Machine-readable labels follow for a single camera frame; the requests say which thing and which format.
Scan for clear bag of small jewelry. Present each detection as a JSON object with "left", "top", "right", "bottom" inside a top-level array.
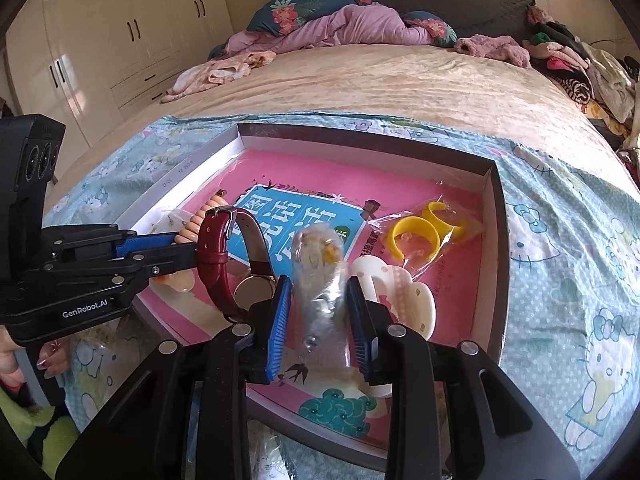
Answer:
[{"left": 292, "top": 225, "right": 351, "bottom": 361}]

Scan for orange beaded hair clip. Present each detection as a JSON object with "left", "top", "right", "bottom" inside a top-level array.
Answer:
[{"left": 150, "top": 190, "right": 229, "bottom": 294}]

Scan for shallow grey cardboard box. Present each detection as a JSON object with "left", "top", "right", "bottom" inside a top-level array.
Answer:
[{"left": 114, "top": 122, "right": 512, "bottom": 468}]

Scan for cream and pink clothes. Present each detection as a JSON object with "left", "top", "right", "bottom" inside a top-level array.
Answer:
[{"left": 161, "top": 50, "right": 277, "bottom": 104}]

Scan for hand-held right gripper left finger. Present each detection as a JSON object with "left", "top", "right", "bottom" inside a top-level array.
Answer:
[{"left": 55, "top": 275, "right": 294, "bottom": 480}]

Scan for cartoon cat printed blanket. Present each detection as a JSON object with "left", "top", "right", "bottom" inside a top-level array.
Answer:
[{"left": 42, "top": 110, "right": 640, "bottom": 480}]

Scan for yellow bangles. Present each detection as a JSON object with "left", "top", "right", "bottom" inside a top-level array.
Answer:
[{"left": 370, "top": 200, "right": 483, "bottom": 282}]

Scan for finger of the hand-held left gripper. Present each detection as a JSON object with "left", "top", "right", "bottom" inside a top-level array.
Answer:
[
  {"left": 62, "top": 230, "right": 182, "bottom": 261},
  {"left": 115, "top": 246, "right": 201, "bottom": 306}
]

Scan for person's left hand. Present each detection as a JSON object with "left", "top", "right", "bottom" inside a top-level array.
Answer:
[{"left": 0, "top": 326, "right": 72, "bottom": 391}]

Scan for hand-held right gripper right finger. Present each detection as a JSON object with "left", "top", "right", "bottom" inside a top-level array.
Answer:
[{"left": 345, "top": 277, "right": 582, "bottom": 480}]

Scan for cream hair claw clip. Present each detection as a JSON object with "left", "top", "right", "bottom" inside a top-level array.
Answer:
[{"left": 347, "top": 255, "right": 437, "bottom": 397}]

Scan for red leather strap watch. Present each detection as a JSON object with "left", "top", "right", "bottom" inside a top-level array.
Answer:
[{"left": 195, "top": 206, "right": 279, "bottom": 323}]

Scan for cream wardrobe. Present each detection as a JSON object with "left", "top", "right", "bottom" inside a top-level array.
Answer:
[{"left": 5, "top": 0, "right": 234, "bottom": 149}]

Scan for beige bed sheet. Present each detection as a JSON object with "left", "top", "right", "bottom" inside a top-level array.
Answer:
[{"left": 42, "top": 42, "right": 618, "bottom": 201}]

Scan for dark floral pillow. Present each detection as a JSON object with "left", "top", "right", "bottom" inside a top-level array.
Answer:
[
  {"left": 404, "top": 12, "right": 458, "bottom": 49},
  {"left": 250, "top": 0, "right": 372, "bottom": 38}
]

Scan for pile of mixed clothes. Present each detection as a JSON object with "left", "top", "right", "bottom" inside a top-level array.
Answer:
[{"left": 522, "top": 5, "right": 640, "bottom": 137}]

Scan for pink fuzzy garment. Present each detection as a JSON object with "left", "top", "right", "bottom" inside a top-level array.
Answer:
[{"left": 454, "top": 34, "right": 534, "bottom": 69}]

